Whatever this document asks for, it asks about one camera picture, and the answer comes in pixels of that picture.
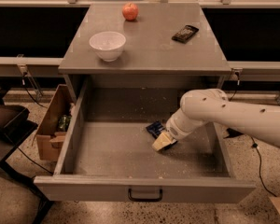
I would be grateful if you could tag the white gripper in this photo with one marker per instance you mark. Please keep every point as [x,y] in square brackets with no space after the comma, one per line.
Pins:
[174,129]

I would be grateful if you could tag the blue rxbar blueberry bar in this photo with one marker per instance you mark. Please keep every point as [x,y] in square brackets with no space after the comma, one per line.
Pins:
[155,129]

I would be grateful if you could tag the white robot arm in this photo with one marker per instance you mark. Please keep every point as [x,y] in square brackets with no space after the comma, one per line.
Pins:
[198,107]

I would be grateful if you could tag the grey open top drawer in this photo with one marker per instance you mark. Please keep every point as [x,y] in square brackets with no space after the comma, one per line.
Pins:
[107,150]

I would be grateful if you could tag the grey cabinet counter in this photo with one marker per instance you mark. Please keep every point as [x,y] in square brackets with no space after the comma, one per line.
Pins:
[149,47]

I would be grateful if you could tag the dark snack bar on counter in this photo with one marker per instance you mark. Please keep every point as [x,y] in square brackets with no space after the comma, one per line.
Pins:
[185,34]

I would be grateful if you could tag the black power adapter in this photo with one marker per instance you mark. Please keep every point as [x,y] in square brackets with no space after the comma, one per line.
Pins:
[231,133]

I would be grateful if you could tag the green can in box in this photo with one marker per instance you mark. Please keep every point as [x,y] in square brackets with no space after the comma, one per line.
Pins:
[63,123]

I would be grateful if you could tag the white bowl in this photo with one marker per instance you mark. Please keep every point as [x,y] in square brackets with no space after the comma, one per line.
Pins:
[108,46]

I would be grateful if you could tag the cardboard box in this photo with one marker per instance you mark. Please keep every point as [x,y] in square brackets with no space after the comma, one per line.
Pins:
[48,138]

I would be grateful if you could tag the red apple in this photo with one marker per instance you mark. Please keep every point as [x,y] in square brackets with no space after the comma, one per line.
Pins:
[130,11]

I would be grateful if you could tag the dark side table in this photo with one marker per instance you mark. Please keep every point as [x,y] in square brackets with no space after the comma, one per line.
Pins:
[7,147]

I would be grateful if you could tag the black drawer handle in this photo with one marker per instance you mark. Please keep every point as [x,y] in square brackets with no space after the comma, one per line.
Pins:
[141,196]

